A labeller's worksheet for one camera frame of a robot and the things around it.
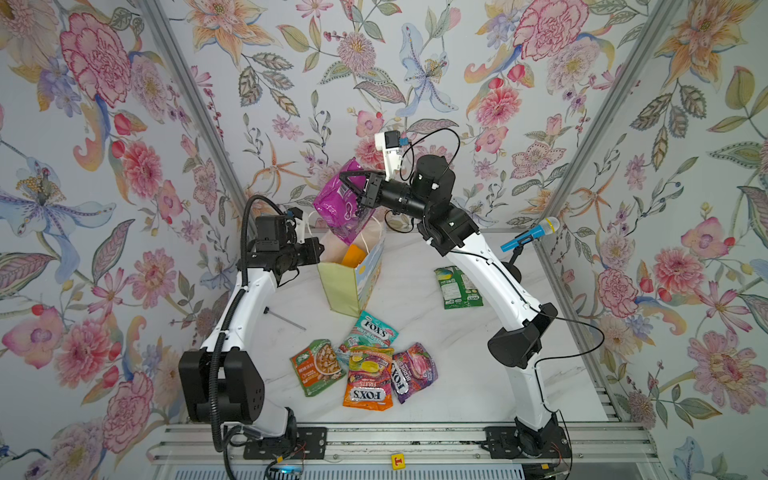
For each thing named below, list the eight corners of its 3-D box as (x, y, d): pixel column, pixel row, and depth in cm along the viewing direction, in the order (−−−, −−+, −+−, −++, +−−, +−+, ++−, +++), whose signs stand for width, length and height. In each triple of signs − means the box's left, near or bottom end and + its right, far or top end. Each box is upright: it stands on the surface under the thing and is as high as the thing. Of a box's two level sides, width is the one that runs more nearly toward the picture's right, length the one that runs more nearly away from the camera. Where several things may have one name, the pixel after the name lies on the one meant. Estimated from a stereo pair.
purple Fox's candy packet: (400, 404, 81) (401, 400, 78) (379, 368, 87) (379, 363, 84) (440, 377, 86) (443, 372, 83) (418, 345, 92) (419, 340, 89)
